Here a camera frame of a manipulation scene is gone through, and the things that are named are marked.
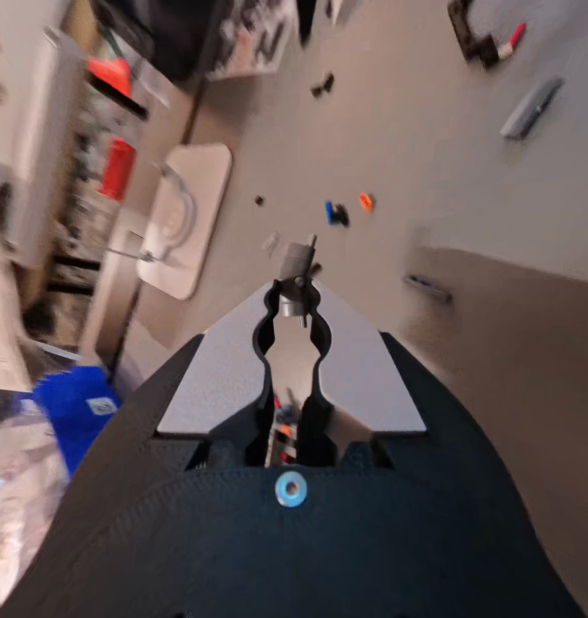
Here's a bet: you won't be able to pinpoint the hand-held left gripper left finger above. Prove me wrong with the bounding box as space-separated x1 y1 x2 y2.
156 280 280 466

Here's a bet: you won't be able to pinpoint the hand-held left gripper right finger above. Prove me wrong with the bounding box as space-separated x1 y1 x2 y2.
296 280 428 466

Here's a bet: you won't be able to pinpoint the dark grey lego connector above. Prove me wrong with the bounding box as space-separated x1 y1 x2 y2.
280 243 319 296

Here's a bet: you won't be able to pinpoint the partly built lego model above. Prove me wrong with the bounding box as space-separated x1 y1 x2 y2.
267 389 299 466

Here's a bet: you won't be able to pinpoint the dark grey curved lego panel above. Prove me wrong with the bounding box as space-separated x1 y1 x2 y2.
404 273 454 306
499 77 565 142

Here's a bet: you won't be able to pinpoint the lego sticker sheet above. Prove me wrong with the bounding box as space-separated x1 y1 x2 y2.
212 0 297 80

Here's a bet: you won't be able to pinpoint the red lego pin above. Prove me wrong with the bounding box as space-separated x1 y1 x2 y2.
498 23 526 60

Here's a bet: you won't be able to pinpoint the blue bin with white tag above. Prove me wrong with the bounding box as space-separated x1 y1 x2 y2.
31 365 123 476

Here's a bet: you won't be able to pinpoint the white book stand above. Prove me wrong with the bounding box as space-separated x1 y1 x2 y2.
106 143 233 301

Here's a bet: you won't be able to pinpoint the clear plastic parts bags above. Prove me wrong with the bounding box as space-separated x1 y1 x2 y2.
0 401 70 618

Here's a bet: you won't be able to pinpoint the red plastic object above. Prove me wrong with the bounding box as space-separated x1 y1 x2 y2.
99 137 136 202

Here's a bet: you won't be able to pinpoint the red orange object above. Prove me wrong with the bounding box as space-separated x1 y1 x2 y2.
87 57 133 97

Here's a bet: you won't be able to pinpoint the black lego frame beam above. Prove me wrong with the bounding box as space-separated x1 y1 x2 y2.
447 0 499 68

